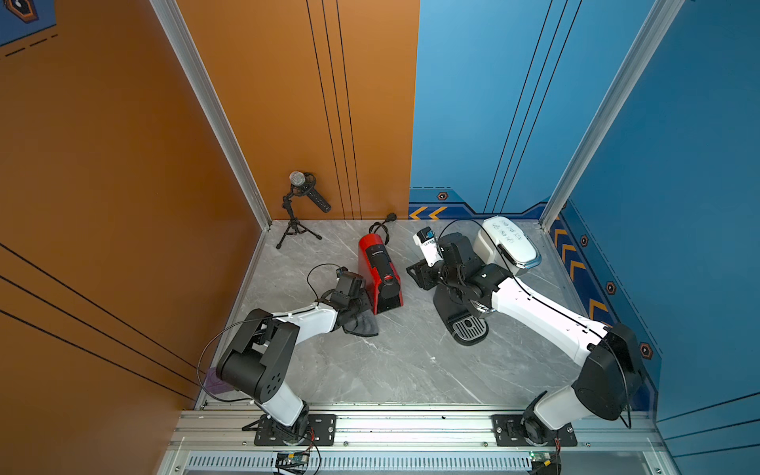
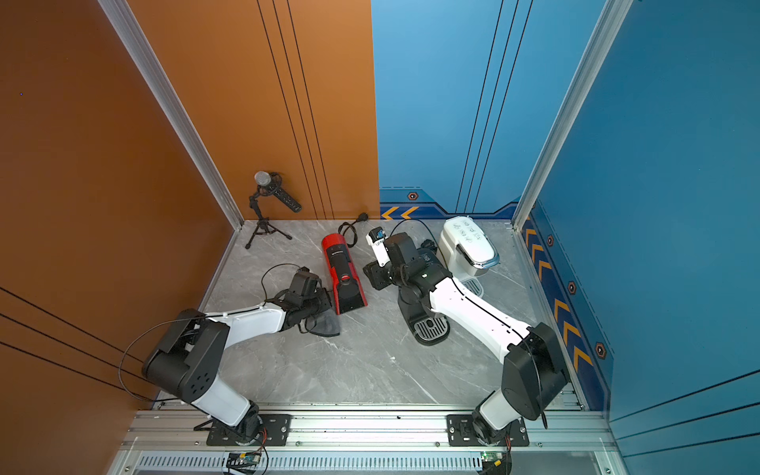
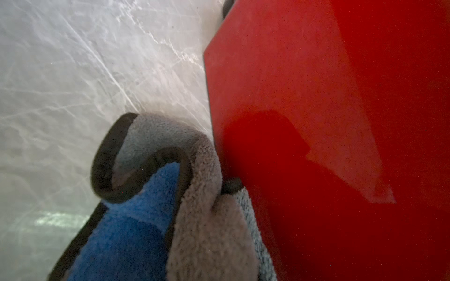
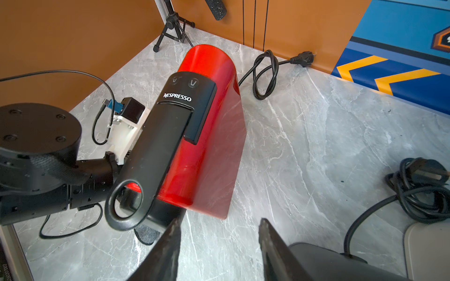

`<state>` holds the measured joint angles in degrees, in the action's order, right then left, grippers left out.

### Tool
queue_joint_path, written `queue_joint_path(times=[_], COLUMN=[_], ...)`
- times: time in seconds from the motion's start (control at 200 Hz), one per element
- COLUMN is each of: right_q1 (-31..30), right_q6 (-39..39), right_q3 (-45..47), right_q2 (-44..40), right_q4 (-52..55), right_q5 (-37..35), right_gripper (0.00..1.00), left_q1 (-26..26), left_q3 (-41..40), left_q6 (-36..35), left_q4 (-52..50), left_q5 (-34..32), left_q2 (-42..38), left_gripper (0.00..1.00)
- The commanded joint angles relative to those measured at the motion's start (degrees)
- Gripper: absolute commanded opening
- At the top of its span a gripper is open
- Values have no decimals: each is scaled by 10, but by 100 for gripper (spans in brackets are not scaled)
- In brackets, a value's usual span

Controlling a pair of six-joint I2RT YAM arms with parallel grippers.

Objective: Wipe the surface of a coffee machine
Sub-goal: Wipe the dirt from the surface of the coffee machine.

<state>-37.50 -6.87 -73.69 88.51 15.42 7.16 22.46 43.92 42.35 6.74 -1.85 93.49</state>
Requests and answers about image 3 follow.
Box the red capsule coffee machine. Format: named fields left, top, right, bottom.
left=204, top=1, right=450, bottom=281

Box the grey microfibre cloth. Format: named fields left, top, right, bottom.
left=48, top=113, right=277, bottom=281

